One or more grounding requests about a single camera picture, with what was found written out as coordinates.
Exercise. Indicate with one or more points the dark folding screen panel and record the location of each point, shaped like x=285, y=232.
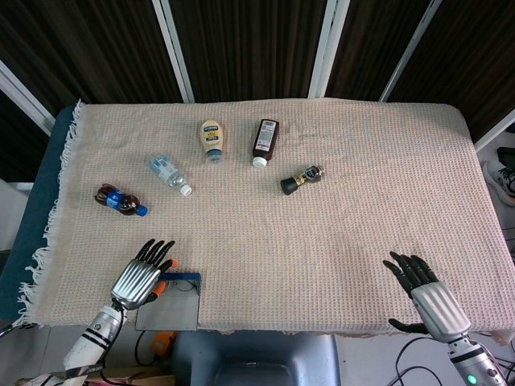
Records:
x=88, y=48
x=475, y=60
x=249, y=44
x=16, y=132
x=374, y=44

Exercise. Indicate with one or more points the grey robot torso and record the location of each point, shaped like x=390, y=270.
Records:
x=253, y=360

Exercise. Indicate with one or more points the dark blue rectangular box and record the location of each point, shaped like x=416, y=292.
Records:
x=169, y=313

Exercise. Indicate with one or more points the pepper grinder with black cap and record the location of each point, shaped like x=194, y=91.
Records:
x=299, y=181

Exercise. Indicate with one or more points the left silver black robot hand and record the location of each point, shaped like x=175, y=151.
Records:
x=134, y=283

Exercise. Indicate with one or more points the brown sauce bottle white cap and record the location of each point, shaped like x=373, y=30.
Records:
x=265, y=140

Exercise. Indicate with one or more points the teal padded table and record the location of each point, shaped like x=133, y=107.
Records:
x=36, y=201

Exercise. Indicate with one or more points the cola bottle with blue cap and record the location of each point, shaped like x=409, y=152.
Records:
x=120, y=201

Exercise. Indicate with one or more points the mayonnaise squeeze bottle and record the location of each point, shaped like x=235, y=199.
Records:
x=212, y=138

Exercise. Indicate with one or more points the cardboard box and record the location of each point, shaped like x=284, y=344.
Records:
x=133, y=380

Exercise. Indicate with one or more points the beige waffle-weave cloth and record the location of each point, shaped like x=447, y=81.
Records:
x=301, y=241

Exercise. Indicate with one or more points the white grey sneaker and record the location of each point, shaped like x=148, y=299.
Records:
x=501, y=183

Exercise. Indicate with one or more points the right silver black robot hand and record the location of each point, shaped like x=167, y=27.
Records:
x=438, y=309

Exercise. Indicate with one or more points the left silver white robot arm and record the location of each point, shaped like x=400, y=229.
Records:
x=94, y=337

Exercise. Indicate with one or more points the clear water bottle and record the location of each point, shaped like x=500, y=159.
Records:
x=169, y=173

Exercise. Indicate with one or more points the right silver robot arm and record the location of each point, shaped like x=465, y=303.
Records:
x=476, y=362

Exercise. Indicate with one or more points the orange tool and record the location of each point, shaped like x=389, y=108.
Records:
x=163, y=342

